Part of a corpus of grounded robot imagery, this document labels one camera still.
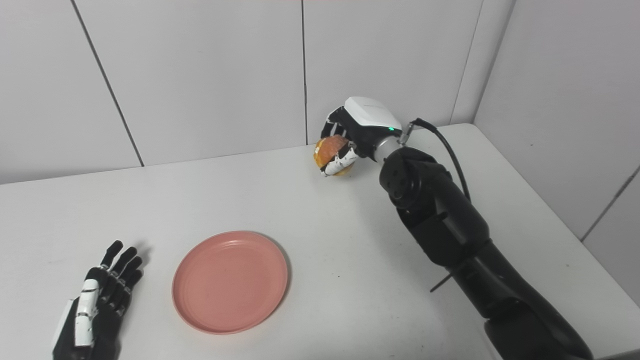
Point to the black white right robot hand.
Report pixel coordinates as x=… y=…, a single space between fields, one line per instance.
x=370 y=122

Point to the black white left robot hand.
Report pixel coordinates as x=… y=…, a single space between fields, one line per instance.
x=95 y=310

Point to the pink round plate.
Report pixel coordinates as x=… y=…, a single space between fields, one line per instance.
x=230 y=282

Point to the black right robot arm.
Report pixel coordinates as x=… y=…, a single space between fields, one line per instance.
x=450 y=225

